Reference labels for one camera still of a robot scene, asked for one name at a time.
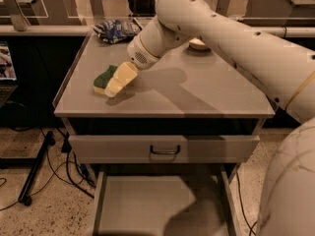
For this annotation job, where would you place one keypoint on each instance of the closed grey top drawer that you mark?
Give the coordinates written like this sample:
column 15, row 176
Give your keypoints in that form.
column 136, row 149

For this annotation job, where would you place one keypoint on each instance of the grey drawer cabinet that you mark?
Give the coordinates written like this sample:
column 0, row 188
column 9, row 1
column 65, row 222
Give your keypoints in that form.
column 186, row 93

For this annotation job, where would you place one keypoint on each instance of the white bowl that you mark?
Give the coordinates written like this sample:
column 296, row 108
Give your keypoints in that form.
column 198, row 44

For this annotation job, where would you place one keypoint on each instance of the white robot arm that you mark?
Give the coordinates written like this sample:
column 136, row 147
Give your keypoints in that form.
column 284, row 72

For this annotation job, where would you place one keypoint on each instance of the laptop at left edge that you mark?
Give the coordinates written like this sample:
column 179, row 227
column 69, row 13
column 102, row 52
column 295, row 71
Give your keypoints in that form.
column 8, row 77

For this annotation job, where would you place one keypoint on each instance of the open grey middle drawer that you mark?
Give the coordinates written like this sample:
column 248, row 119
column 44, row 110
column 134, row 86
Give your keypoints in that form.
column 163, row 200

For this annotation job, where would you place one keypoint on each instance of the black stand leg with wheels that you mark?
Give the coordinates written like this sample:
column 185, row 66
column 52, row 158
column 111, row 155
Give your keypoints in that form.
column 25, row 196

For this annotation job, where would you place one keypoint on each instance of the blue chip bag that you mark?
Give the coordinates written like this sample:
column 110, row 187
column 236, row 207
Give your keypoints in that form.
column 113, row 31

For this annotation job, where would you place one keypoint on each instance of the green and yellow sponge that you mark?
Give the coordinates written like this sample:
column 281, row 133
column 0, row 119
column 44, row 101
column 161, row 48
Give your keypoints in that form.
column 101, row 81

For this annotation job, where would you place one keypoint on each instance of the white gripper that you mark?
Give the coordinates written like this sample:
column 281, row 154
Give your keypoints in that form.
column 140, row 55

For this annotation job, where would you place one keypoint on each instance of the clear acrylic barrier panel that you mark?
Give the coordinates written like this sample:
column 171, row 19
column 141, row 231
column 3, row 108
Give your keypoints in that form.
column 69, row 17

